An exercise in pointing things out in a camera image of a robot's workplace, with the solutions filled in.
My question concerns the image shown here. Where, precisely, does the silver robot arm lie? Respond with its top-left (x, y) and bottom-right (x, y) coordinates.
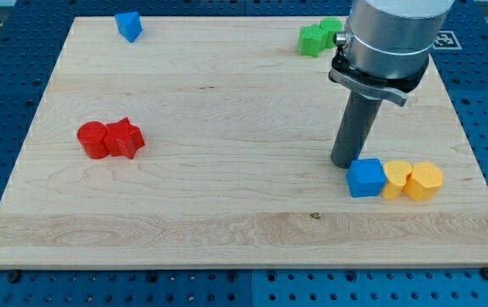
top-left (328, 0), bottom-right (454, 107)

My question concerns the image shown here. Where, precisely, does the blue triangle block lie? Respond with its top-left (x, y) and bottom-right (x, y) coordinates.
top-left (114, 11), bottom-right (142, 43)

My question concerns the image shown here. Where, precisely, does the wooden board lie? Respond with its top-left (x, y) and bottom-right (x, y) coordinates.
top-left (0, 17), bottom-right (488, 269)

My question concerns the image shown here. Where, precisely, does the red star block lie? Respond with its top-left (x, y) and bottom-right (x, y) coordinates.
top-left (104, 117), bottom-right (145, 159)

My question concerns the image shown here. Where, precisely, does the blue cube block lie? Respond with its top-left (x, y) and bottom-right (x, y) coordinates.
top-left (346, 158), bottom-right (386, 198)

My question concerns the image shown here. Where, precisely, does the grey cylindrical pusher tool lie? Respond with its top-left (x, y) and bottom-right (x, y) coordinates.
top-left (330, 91), bottom-right (382, 169)

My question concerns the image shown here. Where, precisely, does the green star block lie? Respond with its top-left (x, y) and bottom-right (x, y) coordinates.
top-left (298, 24), bottom-right (328, 58)

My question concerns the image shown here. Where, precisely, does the yellow heart block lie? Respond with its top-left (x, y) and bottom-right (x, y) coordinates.
top-left (381, 160), bottom-right (412, 200)

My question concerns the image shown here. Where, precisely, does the red cylinder block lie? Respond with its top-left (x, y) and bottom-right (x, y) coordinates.
top-left (77, 121), bottom-right (109, 159)

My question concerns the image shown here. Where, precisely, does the green cylinder block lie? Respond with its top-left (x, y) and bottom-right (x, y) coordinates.
top-left (319, 17), bottom-right (343, 49)

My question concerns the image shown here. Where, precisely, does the yellow hexagon block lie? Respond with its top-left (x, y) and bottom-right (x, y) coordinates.
top-left (403, 161), bottom-right (444, 201)

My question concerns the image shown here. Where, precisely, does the fiducial marker tag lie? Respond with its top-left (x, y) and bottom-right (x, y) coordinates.
top-left (433, 30), bottom-right (462, 50)

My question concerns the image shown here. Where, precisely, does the black bolt left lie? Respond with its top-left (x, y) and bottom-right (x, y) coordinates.
top-left (7, 270), bottom-right (21, 284)

